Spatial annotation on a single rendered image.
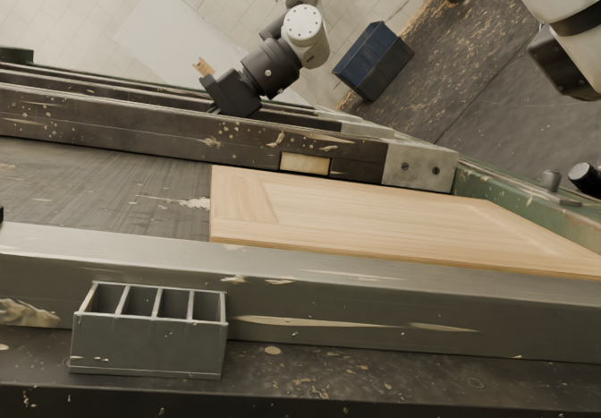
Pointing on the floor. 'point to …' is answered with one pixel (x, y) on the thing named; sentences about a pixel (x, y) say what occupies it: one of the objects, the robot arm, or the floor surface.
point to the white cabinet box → (181, 41)
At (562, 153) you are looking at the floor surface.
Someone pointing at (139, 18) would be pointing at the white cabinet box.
